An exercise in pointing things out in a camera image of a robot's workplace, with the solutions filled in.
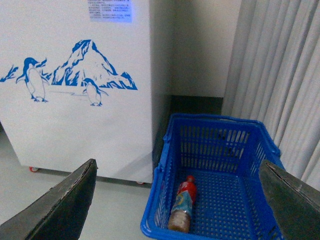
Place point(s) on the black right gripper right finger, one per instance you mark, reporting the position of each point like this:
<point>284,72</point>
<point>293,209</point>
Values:
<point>295,205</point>

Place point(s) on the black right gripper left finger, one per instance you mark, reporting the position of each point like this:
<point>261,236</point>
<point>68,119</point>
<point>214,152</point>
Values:
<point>60,213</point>

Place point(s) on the brown drink bottle red cap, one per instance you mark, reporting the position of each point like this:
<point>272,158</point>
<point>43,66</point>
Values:
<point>181,212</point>

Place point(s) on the blue plastic shopping basket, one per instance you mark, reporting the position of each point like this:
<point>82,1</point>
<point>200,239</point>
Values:
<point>224,155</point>

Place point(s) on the white vertical blinds curtain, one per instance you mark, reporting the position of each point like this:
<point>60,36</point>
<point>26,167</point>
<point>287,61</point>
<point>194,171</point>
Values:
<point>274,77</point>

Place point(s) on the white chest freezer blue rim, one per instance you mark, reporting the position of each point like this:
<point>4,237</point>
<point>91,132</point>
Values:
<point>73,89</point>

